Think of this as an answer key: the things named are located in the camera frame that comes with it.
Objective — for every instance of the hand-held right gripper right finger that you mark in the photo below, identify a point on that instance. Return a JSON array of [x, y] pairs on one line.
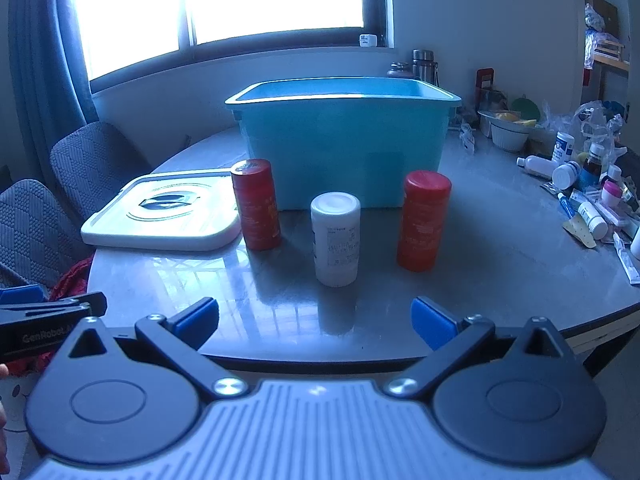
[[431, 321]]

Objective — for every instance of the blue curtain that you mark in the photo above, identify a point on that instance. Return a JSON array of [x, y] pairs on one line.
[[45, 50]]

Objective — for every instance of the window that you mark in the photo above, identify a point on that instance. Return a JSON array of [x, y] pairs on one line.
[[225, 5]]

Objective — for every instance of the pink and white bottle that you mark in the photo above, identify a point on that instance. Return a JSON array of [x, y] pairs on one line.
[[611, 187]]

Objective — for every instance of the steel thermos bottle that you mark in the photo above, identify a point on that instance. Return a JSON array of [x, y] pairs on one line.
[[423, 64]]

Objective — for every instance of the white sealed packet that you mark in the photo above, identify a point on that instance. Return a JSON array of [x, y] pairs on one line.
[[626, 260]]

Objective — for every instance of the red cylindrical canister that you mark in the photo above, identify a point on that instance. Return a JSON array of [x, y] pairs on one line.
[[256, 205], [424, 220]]

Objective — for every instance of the small white device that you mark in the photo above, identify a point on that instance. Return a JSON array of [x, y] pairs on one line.
[[368, 40]]

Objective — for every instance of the blue plastic storage bin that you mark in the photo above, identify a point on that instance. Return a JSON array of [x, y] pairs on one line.
[[345, 150]]

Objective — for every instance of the green round lid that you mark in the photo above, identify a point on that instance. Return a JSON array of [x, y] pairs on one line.
[[525, 108]]

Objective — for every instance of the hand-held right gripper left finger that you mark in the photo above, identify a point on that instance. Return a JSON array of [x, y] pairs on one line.
[[196, 319]]

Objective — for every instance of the blue and white tube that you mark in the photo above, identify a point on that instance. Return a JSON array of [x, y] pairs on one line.
[[568, 206]]

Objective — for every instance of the clear container with yellow food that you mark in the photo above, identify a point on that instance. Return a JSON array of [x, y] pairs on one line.
[[495, 119]]

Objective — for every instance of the white storage bin lid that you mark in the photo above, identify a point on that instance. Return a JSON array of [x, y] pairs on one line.
[[160, 210]]

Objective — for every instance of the red and black package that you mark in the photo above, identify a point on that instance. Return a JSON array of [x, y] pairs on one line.
[[485, 79]]

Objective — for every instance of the yellow plaster strip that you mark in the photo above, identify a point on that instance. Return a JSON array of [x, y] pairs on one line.
[[580, 232]]

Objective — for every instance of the white printed cloth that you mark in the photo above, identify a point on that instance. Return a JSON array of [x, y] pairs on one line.
[[17, 405]]

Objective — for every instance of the grey desktop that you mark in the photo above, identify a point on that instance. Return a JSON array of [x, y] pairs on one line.
[[475, 270]]

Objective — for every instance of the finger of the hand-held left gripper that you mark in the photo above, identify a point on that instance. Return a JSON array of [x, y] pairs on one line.
[[80, 303], [20, 294]]

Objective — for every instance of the white ribbed bowl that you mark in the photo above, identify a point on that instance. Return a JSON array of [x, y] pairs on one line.
[[511, 137]]

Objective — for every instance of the white bottle with blue label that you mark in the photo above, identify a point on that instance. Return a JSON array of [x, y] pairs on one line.
[[564, 147]]

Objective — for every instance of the long white bottle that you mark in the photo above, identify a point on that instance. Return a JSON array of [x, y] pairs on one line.
[[537, 165]]

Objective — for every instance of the clear plastic bag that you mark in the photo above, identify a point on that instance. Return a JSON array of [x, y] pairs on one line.
[[585, 120]]

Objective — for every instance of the white plastic bottle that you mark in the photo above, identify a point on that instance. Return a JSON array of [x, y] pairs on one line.
[[336, 240]]

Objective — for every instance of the wooden shelf with items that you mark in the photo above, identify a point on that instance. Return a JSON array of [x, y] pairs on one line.
[[605, 30]]

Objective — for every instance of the red puffy jacket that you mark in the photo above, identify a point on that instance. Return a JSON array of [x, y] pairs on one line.
[[72, 277]]

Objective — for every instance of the small white bottle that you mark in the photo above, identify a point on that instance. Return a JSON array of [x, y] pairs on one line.
[[591, 220]]

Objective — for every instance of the brown medicine bottle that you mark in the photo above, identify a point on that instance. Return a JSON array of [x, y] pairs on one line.
[[593, 165]]

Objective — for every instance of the grey quilted chair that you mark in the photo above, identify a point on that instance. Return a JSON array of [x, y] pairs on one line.
[[35, 230], [95, 160]]

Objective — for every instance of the white pill bottle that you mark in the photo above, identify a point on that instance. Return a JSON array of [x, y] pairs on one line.
[[566, 175]]

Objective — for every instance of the red cloth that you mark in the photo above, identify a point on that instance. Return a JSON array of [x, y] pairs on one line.
[[20, 366]]

